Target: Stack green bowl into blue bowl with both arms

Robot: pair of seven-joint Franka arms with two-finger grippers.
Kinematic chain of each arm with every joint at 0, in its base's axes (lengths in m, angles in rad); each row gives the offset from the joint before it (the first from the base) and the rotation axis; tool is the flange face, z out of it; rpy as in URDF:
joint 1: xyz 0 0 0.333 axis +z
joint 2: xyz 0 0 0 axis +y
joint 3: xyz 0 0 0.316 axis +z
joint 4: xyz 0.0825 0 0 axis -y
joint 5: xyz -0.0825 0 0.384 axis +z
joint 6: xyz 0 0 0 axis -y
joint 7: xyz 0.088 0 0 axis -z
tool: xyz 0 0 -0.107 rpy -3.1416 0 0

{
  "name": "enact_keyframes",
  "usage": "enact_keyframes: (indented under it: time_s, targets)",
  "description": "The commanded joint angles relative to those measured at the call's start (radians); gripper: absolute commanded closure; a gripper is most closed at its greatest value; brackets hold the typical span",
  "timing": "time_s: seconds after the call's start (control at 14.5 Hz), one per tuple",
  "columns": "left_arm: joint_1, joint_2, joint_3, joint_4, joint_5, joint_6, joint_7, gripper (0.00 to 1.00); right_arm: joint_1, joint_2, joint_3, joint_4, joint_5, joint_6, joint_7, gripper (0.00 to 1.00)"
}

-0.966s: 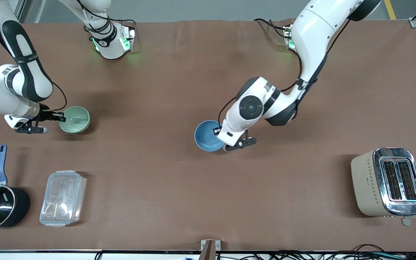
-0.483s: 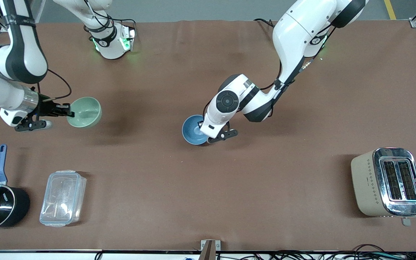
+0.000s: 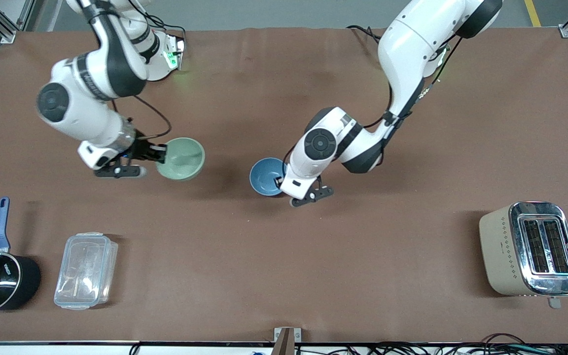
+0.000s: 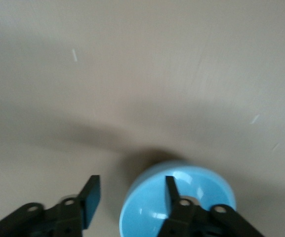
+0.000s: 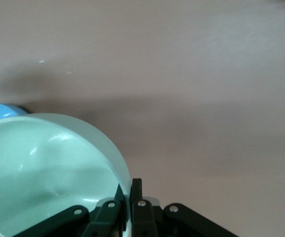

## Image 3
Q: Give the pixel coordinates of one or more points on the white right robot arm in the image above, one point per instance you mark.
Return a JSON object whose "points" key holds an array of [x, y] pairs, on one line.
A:
{"points": [[91, 74]]}

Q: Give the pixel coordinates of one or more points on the metal mount bracket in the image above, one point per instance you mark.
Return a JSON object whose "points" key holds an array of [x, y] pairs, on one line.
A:
{"points": [[287, 340]]}

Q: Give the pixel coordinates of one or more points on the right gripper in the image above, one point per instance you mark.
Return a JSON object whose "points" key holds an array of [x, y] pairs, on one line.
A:
{"points": [[142, 149]]}

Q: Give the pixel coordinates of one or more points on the brown table mat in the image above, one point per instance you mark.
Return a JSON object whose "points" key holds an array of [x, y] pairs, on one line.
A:
{"points": [[264, 256]]}

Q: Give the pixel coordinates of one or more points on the blue bowl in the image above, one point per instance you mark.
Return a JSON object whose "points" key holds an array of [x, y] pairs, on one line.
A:
{"points": [[264, 176]]}

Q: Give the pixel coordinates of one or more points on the clear plastic food container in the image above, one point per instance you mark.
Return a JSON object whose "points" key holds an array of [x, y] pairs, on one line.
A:
{"points": [[86, 270]]}

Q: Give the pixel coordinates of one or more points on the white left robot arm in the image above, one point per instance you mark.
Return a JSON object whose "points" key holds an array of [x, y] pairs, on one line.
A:
{"points": [[412, 49]]}

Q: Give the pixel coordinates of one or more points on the beige chrome toaster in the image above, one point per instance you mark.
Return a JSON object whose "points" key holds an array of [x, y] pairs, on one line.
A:
{"points": [[530, 249]]}

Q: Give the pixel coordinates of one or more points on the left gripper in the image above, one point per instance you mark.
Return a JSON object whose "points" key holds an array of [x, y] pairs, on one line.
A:
{"points": [[279, 180]]}

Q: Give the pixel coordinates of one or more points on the green bowl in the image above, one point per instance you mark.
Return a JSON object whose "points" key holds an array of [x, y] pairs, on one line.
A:
{"points": [[185, 158]]}

